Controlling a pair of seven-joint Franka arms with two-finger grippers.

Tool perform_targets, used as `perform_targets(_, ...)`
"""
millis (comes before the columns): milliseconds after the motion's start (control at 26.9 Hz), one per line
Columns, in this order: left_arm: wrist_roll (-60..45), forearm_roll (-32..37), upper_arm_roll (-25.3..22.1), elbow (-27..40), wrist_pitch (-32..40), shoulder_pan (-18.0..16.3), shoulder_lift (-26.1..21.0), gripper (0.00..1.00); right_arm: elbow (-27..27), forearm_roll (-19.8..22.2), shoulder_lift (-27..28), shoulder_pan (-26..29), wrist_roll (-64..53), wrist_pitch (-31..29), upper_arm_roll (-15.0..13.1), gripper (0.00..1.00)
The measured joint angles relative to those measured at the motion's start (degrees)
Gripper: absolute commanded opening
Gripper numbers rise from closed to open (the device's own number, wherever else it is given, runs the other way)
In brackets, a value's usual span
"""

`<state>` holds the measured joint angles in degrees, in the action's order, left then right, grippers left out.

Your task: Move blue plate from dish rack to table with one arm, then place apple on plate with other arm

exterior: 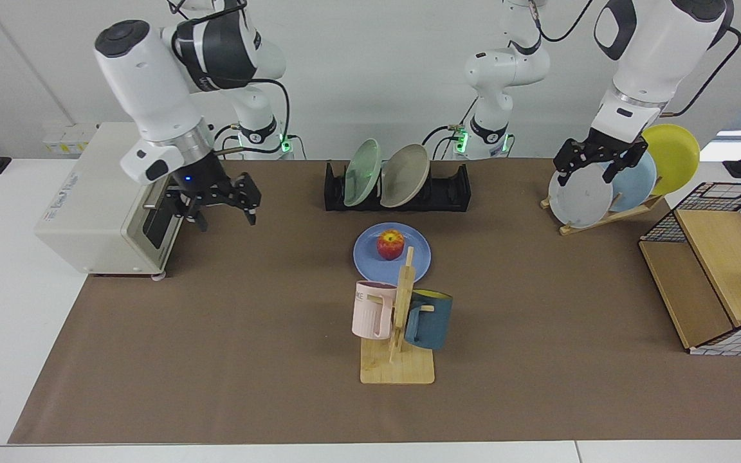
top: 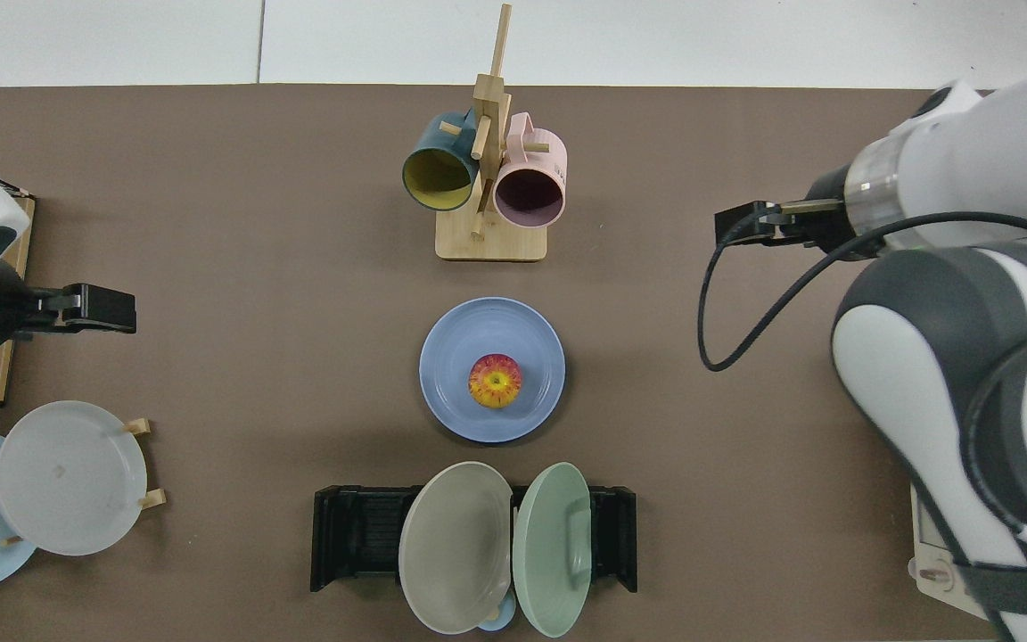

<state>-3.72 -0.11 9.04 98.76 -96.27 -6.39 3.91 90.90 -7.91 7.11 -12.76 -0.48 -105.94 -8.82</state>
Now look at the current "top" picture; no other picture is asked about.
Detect black dish rack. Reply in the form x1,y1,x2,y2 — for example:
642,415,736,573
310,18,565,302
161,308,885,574
310,484,638,594

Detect beige plate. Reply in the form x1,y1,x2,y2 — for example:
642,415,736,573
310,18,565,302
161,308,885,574
398,461,514,636

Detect wooden plate rack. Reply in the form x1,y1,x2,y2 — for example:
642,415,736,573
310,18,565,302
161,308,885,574
0,417,167,547

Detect red yellow apple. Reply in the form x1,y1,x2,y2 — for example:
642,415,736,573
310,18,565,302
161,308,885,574
468,353,523,410

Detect pink cup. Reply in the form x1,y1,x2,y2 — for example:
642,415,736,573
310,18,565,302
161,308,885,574
492,112,568,227

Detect grey plate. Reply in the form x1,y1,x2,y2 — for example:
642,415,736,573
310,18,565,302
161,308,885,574
0,400,149,557

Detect wooden cup stand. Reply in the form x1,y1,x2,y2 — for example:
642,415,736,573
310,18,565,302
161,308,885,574
435,4,548,263

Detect brown table cloth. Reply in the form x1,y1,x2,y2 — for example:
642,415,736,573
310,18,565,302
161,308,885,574
0,85,1009,642

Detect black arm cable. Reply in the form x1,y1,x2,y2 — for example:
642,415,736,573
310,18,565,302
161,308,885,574
697,203,1027,373

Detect pale green plate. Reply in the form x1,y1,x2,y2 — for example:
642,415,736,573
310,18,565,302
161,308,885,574
512,462,593,638

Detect small blue round thing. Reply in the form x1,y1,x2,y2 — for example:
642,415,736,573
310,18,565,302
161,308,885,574
476,596,517,633

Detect dark blue cup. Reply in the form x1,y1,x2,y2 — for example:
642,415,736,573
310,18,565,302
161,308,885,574
402,110,479,212

